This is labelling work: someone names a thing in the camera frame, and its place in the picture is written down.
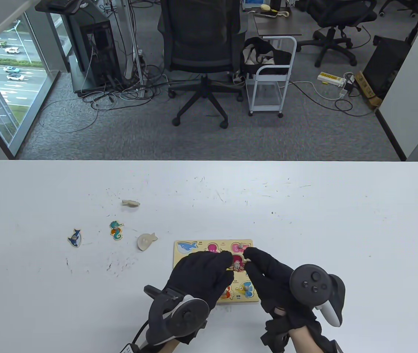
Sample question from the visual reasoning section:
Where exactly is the person's right hand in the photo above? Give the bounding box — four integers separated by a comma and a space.
243, 247, 323, 353

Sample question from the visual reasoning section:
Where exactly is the person's left hand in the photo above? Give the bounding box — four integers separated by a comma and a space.
164, 251, 234, 345

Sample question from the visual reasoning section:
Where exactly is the wooden puzzle frame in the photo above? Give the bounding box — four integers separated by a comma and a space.
173, 239, 260, 304

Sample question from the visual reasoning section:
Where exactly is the wooden whale puzzle piece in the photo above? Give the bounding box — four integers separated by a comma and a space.
137, 233, 158, 252

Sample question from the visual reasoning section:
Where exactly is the teal seahorse puzzle piece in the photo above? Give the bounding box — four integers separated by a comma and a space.
109, 221, 125, 241

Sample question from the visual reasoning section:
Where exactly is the blue shark puzzle piece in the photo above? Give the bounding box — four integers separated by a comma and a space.
67, 228, 83, 248

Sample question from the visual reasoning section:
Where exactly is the person's right forearm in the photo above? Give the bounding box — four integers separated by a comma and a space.
289, 327, 336, 353

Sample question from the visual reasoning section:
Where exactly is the black right hand controller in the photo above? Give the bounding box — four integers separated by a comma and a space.
290, 264, 346, 328

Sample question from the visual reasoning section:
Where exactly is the black hand controller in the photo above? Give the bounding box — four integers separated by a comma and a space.
143, 285, 210, 347
290, 264, 346, 328

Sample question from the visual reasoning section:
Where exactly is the black left hand controller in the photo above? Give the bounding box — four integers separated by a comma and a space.
143, 285, 210, 347

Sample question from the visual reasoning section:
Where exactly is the white rolling cart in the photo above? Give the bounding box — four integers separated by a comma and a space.
245, 36, 297, 119

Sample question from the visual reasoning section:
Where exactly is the white yellow power strip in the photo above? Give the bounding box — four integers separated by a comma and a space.
317, 72, 344, 87

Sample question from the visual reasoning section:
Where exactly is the cardboard box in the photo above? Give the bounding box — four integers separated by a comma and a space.
354, 71, 384, 108

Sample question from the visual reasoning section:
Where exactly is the white plug adapter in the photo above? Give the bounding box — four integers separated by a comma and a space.
342, 73, 357, 93

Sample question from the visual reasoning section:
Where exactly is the black and beige bag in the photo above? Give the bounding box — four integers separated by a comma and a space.
241, 37, 292, 76

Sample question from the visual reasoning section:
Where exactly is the black mesh office chair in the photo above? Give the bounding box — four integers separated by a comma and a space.
157, 0, 249, 129

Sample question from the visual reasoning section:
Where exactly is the white rig pole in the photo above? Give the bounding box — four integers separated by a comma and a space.
121, 0, 146, 99

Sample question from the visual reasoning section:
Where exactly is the black computer tower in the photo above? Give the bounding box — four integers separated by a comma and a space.
70, 17, 123, 93

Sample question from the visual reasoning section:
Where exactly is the black case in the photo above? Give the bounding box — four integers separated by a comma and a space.
362, 36, 411, 100

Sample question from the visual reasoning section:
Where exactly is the brown side table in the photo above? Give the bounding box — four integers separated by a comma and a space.
253, 9, 302, 37

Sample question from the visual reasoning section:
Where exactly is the glass window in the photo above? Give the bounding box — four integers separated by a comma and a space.
0, 11, 60, 157

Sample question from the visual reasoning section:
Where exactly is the black monitor stand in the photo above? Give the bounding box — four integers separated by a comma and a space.
34, 0, 85, 15

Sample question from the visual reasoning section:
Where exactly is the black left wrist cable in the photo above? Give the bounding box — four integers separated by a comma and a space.
132, 319, 150, 345

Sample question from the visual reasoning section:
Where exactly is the black floor cable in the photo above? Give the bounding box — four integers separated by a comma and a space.
292, 83, 378, 117

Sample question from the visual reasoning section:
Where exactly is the white floor cable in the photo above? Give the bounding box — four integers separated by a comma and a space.
289, 80, 343, 100

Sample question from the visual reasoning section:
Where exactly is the tangle of floor cables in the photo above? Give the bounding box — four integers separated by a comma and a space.
39, 0, 180, 133

